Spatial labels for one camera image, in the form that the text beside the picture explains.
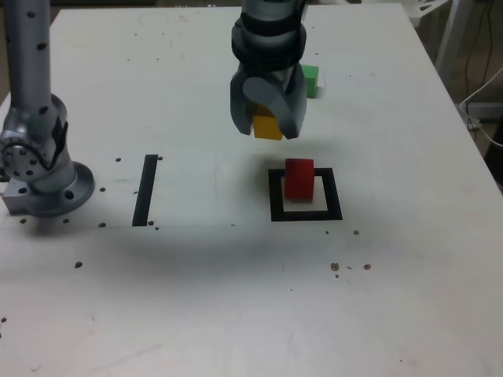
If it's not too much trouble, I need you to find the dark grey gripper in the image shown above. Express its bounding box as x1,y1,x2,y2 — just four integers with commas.
229,64,308,141

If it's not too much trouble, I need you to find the yellow cube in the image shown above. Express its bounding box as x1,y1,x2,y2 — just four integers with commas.
252,104,285,141

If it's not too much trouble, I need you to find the green cube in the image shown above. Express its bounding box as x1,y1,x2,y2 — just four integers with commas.
301,64,320,99

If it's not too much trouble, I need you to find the red cube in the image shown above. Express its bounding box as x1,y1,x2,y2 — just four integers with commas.
284,158,315,202

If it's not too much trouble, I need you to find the black tape square outline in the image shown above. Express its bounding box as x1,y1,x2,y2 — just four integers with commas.
267,167,343,223

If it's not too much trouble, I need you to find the black tape strip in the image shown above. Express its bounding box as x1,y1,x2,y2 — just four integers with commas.
131,154,159,228

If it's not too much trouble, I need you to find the white furniture frame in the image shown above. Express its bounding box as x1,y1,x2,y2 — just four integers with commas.
404,0,472,68

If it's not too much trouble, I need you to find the white cable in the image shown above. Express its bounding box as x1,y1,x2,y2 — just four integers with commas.
457,66,503,148

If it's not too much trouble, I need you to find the thin black hanging cable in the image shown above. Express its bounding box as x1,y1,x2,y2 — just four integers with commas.
463,0,494,95

